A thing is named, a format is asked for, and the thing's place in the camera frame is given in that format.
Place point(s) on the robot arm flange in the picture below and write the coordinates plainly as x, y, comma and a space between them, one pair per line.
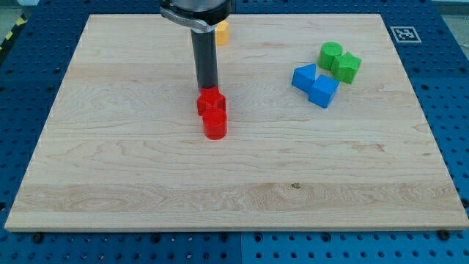
201, 16

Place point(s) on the blue triangle block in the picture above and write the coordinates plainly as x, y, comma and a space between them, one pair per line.
304, 77

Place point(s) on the red cylinder block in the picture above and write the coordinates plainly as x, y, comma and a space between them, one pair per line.
215, 123

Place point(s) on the red star block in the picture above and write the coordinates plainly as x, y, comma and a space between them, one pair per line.
210, 98

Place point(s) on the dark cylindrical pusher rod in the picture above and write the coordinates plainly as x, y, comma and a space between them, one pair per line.
204, 52

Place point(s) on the blue cube block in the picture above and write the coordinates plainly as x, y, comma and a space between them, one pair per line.
323, 91

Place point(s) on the yellow block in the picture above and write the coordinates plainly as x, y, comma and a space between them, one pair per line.
222, 33

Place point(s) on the wooden board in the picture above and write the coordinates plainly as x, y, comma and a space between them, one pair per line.
123, 149

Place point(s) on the green cylinder block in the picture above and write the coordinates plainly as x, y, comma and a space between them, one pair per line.
328, 52

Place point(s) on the green star block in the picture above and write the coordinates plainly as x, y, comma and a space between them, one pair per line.
345, 67

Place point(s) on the fiducial marker tag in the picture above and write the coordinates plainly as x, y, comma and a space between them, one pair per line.
405, 34

